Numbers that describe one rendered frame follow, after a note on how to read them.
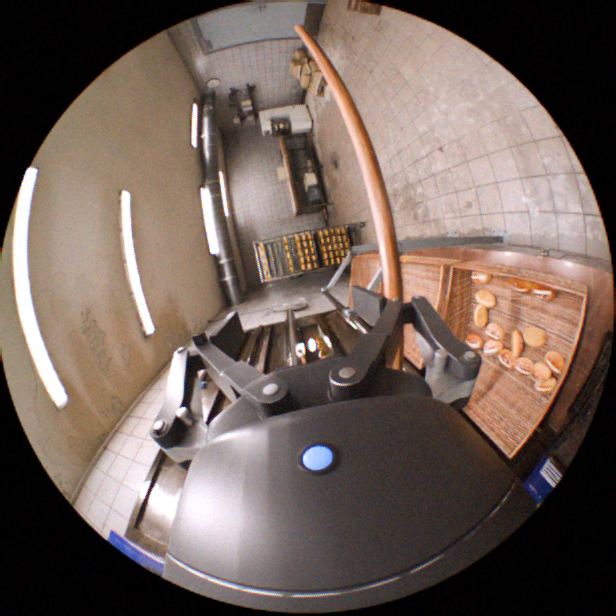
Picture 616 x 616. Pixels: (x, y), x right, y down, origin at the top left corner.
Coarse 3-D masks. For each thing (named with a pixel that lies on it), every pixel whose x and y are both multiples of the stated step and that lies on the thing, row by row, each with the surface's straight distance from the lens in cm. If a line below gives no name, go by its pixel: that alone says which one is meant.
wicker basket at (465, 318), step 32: (448, 288) 81; (480, 288) 91; (576, 288) 67; (448, 320) 86; (512, 320) 86; (544, 320) 80; (576, 320) 78; (480, 352) 99; (544, 352) 84; (480, 384) 87; (512, 384) 89; (512, 416) 81
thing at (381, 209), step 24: (312, 48) 57; (336, 72) 46; (336, 96) 40; (360, 120) 35; (360, 144) 32; (384, 192) 29; (384, 216) 28; (384, 240) 28; (384, 264) 28; (384, 288) 29
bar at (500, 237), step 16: (400, 240) 132; (416, 240) 79; (432, 240) 85; (448, 240) 93; (464, 240) 103; (480, 240) 117; (496, 240) 136; (352, 256) 118; (400, 256) 76; (336, 272) 116; (368, 288) 70; (336, 304) 82; (352, 320) 63
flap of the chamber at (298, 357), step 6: (294, 318) 163; (294, 324) 143; (294, 330) 127; (294, 336) 115; (300, 336) 150; (294, 342) 106; (300, 342) 133; (294, 348) 100; (300, 348) 119; (294, 354) 95; (300, 354) 108; (294, 360) 90; (300, 360) 99
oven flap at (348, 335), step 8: (336, 312) 181; (328, 320) 175; (336, 320) 166; (344, 320) 159; (336, 328) 154; (344, 328) 148; (352, 328) 142; (344, 336) 138; (352, 336) 133; (360, 336) 129; (344, 344) 130; (352, 344) 126
